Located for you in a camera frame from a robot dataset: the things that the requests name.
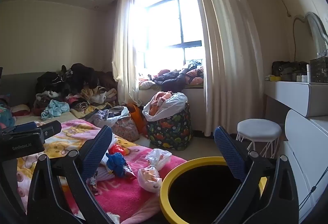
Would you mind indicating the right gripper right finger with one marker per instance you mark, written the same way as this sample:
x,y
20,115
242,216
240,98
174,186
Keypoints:
x,y
267,193

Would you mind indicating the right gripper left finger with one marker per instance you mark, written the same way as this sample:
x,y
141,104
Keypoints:
x,y
46,200

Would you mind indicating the red candy wrapper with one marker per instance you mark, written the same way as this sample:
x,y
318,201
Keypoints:
x,y
92,184

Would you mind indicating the blue wrapper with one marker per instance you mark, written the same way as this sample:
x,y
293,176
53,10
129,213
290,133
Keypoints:
x,y
116,162

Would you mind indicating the red plastic bag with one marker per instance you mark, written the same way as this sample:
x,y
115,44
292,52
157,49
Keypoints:
x,y
116,148

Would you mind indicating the white snack bag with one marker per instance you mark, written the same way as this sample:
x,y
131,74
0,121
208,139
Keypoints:
x,y
149,179

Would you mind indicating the white printed plastic bag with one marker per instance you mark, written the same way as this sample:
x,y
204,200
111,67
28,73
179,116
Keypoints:
x,y
158,158

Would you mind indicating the white foam fruit net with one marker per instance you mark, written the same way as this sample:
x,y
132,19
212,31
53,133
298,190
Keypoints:
x,y
103,172

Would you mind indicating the yellow rimmed black trash bin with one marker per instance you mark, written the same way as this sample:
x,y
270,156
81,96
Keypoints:
x,y
198,191

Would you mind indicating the light blue garment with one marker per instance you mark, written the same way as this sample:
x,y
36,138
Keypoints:
x,y
54,109

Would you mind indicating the grey bed headboard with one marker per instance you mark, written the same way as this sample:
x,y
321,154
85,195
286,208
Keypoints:
x,y
20,88

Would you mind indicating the white vanity dresser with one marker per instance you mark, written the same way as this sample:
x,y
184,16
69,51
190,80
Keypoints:
x,y
306,142

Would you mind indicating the pink cartoon fleece blanket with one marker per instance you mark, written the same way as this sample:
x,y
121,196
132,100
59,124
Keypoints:
x,y
120,196

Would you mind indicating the clothes pile on bed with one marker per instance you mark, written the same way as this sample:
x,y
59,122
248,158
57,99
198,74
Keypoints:
x,y
83,88

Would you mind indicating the floral pink fabric bag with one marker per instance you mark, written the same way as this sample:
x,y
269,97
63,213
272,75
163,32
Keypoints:
x,y
126,128

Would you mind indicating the dinosaur print laundry basket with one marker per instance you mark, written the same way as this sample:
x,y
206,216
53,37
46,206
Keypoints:
x,y
174,132

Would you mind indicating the right cream curtain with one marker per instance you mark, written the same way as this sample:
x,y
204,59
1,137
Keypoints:
x,y
233,65

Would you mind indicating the cream curtain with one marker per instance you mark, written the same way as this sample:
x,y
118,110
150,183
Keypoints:
x,y
233,65
124,57

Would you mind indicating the orange bag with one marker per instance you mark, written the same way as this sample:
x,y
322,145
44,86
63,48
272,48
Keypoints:
x,y
138,118

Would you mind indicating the black bag on dresser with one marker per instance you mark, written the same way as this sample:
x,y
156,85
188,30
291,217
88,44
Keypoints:
x,y
288,71

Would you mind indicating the left cream curtain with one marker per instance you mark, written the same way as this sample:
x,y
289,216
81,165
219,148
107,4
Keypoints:
x,y
124,57

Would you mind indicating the dark cosmetics box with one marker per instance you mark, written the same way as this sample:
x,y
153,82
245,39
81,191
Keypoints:
x,y
319,69

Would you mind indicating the white plastic bag with clothes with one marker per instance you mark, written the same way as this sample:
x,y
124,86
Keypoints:
x,y
164,105

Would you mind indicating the clothes pile on windowsill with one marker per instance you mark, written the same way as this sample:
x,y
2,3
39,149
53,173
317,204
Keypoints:
x,y
190,76

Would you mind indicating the white wire-leg stool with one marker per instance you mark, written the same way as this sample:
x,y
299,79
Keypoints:
x,y
260,130

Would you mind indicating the wavy frame vanity mirror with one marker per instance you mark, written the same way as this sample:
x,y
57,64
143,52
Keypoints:
x,y
309,36

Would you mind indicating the window with dark frame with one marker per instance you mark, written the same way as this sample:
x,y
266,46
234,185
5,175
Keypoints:
x,y
171,34

